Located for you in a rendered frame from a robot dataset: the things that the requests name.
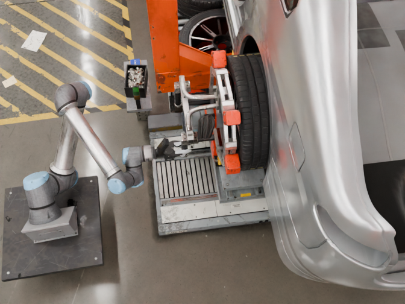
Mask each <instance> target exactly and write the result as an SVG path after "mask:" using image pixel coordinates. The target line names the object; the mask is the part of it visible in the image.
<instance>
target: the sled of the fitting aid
mask: <svg viewBox="0 0 405 304"><path fill-rule="evenodd" d="M209 143H210V150H211V154H212V149H211V141H209ZM212 161H213V168H214V172H215V179H216V186H217V190H218V197H219V204H221V203H230V202H235V201H245V200H254V199H260V198H266V197H265V192H264V189H263V187H256V188H247V189H238V190H232V191H223V187H222V180H221V173H220V169H219V167H215V163H214V159H213V156H212Z"/></svg>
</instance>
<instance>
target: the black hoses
mask: <svg viewBox="0 0 405 304"><path fill-rule="evenodd" d="M203 126H204V128H203ZM214 127H215V114H214V113H210V114H204V117H202V118H200V119H199V120H198V136H197V140H198V142H204V141H214V140H215V136H214V134H212V133H213V129H214Z"/></svg>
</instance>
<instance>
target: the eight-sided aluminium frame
mask: <svg viewBox="0 0 405 304"><path fill-rule="evenodd" d="M214 76H215V77H216V85H215V86H214V85H213V83H214ZM221 80H224V81H225V87H226V88H227V94H228V95H227V96H228V100H225V97H224V91H223V88H222V81H221ZM216 86H218V91H219V96H220V100H221V110H222V122H223V127H221V128H219V129H220V134H221V141H222V146H219V140H218V134H217V129H216V128H214V129H213V134H214V136H215V144H216V153H217V156H218V157H219V159H220V161H221V163H222V166H225V164H224V157H225V155H226V154H236V150H237V139H236V125H231V138H228V126H227V125H224V117H223V111H229V110H235V106H234V99H233V96H232V92H231V87H230V81H229V77H228V71H227V69H225V68H218V69H214V68H213V67H212V66H211V67H210V84H209V95H214V93H215V92H216ZM210 103H211V104H214V100H210ZM229 150H230V153H229Z"/></svg>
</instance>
